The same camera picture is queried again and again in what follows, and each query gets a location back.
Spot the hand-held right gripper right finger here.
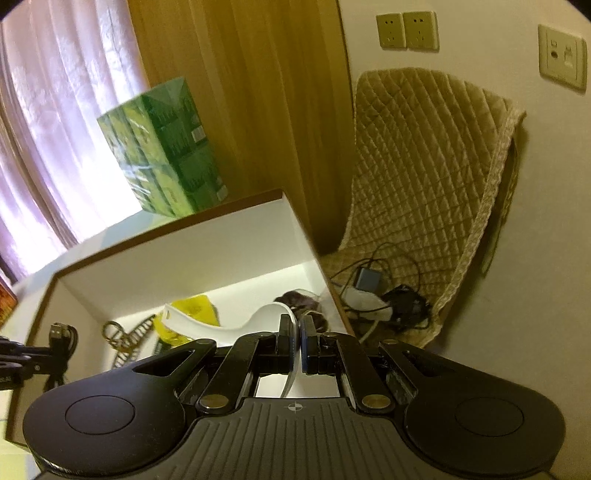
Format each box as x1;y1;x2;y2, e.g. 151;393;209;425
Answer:
300;316;463;412

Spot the black cable tangle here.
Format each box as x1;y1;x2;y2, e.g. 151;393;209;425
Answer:
331;242;435;334

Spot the white curved plastic strip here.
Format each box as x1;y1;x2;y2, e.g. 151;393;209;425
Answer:
163;302;302;400

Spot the grey power adapter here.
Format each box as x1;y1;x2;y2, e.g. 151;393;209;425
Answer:
353;268;385;294

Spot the white desktop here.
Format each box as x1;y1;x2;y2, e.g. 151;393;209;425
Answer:
0;187;591;462

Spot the yellow plastic packet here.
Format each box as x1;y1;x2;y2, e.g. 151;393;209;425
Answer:
156;295;223;346

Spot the beige wall power outlet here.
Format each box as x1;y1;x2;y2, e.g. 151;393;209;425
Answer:
403;10;440;51
375;12;408;49

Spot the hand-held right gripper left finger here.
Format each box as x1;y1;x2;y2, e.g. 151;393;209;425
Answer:
131;316;295;414

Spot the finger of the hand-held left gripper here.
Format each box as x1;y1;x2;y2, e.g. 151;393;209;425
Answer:
0;354;73;377
0;336;37;359

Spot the beige quilted cloth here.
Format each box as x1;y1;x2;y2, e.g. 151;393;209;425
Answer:
321;67;528;350

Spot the brown cardboard box white inside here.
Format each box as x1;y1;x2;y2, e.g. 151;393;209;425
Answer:
4;188;357;445

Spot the wooden panel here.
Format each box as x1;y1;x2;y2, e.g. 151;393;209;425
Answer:
127;0;358;256

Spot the black small device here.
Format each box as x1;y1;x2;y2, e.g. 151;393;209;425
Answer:
383;285;431;331

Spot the pink curtain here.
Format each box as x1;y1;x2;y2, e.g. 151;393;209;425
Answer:
0;0;154;284

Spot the pack of green tissue packets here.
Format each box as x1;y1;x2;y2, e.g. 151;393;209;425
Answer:
96;76;229;219

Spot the brown hair claw clip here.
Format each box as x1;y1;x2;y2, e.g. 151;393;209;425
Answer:
102;314;158;366

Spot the white power strip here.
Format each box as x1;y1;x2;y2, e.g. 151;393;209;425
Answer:
341;285;399;343

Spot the black usb cable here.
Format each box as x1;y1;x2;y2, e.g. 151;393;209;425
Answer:
44;322;79;391

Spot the dark purple cloth item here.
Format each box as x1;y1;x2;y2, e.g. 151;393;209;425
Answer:
276;289;329;331

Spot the beige wall socket round port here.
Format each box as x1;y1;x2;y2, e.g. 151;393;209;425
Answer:
537;22;591;95

